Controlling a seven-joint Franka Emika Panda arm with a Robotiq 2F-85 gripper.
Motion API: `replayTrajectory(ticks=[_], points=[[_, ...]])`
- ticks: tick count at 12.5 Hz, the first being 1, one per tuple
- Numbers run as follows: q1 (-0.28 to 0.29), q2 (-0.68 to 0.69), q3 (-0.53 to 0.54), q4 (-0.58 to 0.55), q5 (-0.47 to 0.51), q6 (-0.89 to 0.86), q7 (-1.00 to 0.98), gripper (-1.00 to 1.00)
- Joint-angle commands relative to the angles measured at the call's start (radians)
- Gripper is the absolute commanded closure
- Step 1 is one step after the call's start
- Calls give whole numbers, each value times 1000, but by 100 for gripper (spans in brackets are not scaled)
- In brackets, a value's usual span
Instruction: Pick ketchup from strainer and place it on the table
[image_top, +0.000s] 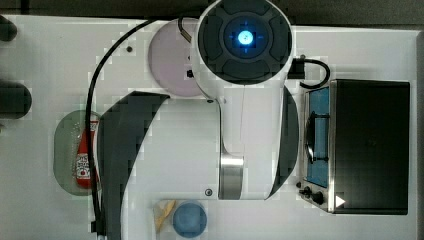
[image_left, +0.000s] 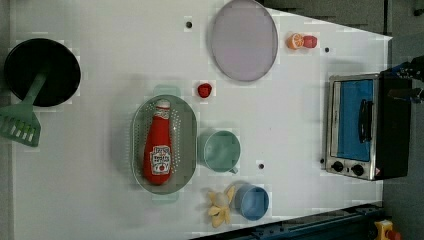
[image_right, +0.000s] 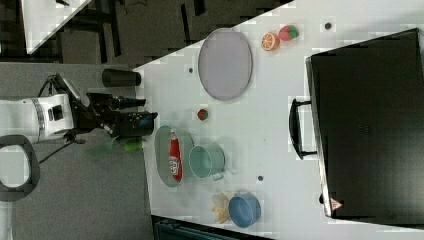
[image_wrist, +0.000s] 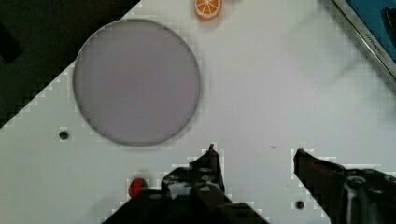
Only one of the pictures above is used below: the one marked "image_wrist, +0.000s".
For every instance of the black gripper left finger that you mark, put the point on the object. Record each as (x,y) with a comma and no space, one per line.
(203,171)

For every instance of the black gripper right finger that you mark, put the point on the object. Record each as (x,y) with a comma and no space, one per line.
(347,196)

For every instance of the small red strawberry toy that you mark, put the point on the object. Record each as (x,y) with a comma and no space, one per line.
(136,186)

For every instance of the grey round plate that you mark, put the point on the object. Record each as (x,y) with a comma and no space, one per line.
(136,82)

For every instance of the orange slice toy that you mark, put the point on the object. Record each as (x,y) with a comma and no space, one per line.
(207,10)

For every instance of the silver toaster oven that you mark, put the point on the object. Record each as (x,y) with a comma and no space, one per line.
(373,22)

